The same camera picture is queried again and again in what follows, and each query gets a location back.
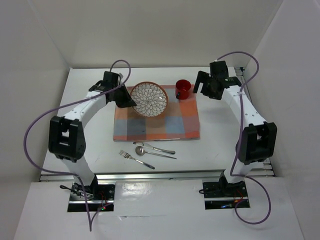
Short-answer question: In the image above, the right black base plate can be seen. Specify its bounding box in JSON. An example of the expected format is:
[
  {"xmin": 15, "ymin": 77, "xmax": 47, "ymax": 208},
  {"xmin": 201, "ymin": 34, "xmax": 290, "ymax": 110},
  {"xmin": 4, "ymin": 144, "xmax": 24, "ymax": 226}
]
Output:
[{"xmin": 198, "ymin": 177, "xmax": 248, "ymax": 198}]

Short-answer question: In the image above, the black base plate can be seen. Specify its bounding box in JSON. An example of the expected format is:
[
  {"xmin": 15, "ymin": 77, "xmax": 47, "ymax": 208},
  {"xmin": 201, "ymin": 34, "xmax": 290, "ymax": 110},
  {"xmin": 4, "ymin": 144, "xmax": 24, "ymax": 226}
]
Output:
[
  {"xmin": 69, "ymin": 183, "xmax": 115, "ymax": 202},
  {"xmin": 198, "ymin": 177, "xmax": 248, "ymax": 198}
]

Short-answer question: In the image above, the silver table knife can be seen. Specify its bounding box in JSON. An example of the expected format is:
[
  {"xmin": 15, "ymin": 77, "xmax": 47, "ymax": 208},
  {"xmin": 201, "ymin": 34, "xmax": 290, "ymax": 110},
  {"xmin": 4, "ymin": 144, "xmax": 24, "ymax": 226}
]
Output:
[{"xmin": 133, "ymin": 141, "xmax": 176, "ymax": 155}]

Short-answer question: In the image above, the silver fork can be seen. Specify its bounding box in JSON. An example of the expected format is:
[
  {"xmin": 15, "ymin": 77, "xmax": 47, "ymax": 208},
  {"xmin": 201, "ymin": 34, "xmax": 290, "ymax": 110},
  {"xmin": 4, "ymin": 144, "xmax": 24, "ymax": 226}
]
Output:
[{"xmin": 119, "ymin": 150, "xmax": 155, "ymax": 170}]

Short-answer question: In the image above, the aluminium frame rail right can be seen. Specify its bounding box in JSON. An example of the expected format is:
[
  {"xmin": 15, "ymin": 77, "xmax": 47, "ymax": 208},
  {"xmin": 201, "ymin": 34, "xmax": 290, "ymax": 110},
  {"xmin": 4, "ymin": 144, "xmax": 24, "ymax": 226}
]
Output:
[{"xmin": 233, "ymin": 77, "xmax": 277, "ymax": 175}]

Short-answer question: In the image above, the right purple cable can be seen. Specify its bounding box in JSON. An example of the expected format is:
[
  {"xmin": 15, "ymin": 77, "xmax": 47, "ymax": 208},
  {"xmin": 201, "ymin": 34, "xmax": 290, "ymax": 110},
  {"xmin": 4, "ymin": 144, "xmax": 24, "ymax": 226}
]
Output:
[{"xmin": 214, "ymin": 51, "xmax": 272, "ymax": 224}]

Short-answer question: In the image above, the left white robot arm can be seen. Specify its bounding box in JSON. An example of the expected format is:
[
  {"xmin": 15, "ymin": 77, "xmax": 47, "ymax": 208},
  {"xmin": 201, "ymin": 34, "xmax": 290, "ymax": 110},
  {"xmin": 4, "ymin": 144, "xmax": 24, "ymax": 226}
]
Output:
[{"xmin": 48, "ymin": 71, "xmax": 137, "ymax": 200}]

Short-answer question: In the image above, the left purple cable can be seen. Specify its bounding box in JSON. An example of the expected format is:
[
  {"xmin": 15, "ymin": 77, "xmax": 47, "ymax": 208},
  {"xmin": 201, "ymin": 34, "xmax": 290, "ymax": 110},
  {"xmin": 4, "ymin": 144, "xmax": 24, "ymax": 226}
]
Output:
[{"xmin": 22, "ymin": 59, "xmax": 132, "ymax": 232}]

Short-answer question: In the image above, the aluminium frame rail front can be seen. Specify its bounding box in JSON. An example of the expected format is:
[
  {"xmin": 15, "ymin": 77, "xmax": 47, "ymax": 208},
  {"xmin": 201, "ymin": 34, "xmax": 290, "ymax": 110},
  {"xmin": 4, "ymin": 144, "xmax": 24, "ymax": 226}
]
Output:
[{"xmin": 39, "ymin": 165, "xmax": 275, "ymax": 182}]

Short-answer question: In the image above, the orange checked cloth placemat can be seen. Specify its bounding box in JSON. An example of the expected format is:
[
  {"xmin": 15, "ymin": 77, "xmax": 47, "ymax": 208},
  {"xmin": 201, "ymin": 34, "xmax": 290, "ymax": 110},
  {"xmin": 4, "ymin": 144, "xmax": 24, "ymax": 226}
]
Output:
[{"xmin": 113, "ymin": 85, "xmax": 200, "ymax": 142}]

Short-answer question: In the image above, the red mug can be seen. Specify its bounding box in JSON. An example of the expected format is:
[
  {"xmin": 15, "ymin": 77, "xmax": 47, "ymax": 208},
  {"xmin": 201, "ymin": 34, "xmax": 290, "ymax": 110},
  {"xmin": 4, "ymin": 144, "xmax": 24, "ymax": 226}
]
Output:
[{"xmin": 175, "ymin": 79, "xmax": 192, "ymax": 100}]

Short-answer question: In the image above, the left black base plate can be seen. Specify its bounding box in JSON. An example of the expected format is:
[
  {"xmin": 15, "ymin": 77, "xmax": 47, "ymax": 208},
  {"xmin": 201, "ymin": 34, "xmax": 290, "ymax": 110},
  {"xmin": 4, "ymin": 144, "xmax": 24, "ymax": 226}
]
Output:
[{"xmin": 69, "ymin": 183, "xmax": 115, "ymax": 202}]

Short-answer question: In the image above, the purple cable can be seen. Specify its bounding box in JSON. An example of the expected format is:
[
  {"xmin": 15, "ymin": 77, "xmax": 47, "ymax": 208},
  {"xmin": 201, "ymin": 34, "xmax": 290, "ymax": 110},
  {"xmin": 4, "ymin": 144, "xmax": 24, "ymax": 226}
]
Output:
[
  {"xmin": 22, "ymin": 59, "xmax": 132, "ymax": 232},
  {"xmin": 214, "ymin": 51, "xmax": 272, "ymax": 224}
]

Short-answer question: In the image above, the aluminium frame rail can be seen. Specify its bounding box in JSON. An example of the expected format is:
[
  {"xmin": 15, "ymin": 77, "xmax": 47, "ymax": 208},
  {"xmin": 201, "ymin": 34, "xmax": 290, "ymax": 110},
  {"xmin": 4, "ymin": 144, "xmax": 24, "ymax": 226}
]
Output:
[
  {"xmin": 233, "ymin": 77, "xmax": 277, "ymax": 175},
  {"xmin": 39, "ymin": 165, "xmax": 275, "ymax": 182}
]

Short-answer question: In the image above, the floral patterned ceramic plate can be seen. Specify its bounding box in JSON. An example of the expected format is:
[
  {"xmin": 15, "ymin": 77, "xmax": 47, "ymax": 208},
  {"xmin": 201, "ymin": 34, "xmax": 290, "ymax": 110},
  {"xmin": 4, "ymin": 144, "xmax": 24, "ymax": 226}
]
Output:
[{"xmin": 130, "ymin": 81, "xmax": 169, "ymax": 118}]

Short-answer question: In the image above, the silver spoon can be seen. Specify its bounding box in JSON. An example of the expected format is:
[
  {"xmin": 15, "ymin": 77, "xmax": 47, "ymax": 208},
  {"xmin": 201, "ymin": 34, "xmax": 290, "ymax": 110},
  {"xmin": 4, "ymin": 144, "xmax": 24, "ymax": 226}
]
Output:
[{"xmin": 135, "ymin": 146, "xmax": 176, "ymax": 159}]

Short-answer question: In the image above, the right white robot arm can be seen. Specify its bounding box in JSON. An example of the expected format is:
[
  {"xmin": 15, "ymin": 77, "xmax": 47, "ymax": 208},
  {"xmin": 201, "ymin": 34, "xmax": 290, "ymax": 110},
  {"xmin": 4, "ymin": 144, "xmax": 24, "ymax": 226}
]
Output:
[{"xmin": 192, "ymin": 61, "xmax": 278, "ymax": 197}]

